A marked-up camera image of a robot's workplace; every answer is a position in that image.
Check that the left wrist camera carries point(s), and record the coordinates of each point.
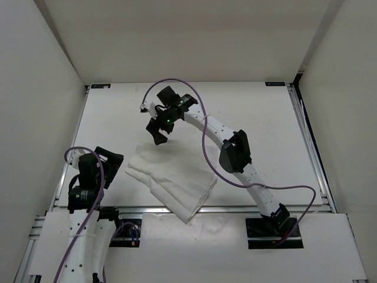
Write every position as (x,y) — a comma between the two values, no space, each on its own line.
(75,158)

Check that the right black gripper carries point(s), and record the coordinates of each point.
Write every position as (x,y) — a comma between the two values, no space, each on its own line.
(154,128)

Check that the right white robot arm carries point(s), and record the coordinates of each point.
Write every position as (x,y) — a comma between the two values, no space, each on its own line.
(235,155)

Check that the white skirt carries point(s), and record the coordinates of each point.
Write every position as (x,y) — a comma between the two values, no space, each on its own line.
(176,173)

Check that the aluminium front rail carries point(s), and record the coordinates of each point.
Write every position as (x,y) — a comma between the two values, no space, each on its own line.
(205,209)

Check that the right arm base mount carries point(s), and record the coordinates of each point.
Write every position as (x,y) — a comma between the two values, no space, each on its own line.
(262,236)

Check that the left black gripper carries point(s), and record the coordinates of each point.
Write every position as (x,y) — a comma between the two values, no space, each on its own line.
(113,163)

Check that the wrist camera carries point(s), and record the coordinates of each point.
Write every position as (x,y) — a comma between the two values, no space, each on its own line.
(150,108)
(75,158)

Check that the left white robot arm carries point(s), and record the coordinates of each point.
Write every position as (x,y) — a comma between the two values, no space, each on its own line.
(91,226)

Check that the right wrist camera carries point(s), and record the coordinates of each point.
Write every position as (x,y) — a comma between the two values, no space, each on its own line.
(150,108)

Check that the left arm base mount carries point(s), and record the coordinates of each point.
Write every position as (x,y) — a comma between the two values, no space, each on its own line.
(127,232)

